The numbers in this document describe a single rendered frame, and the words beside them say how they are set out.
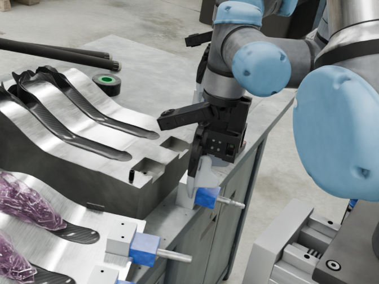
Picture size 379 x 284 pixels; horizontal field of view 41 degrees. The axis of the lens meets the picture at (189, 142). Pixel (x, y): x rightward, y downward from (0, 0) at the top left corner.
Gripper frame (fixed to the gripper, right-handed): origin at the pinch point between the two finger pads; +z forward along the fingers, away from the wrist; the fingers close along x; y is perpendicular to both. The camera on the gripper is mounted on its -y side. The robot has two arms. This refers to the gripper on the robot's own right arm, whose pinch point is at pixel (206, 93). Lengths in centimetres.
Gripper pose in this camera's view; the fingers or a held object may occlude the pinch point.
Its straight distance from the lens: 139.2
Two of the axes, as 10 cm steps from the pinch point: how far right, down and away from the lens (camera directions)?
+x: 6.3, -2.9, 7.2
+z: -1.6, 8.6, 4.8
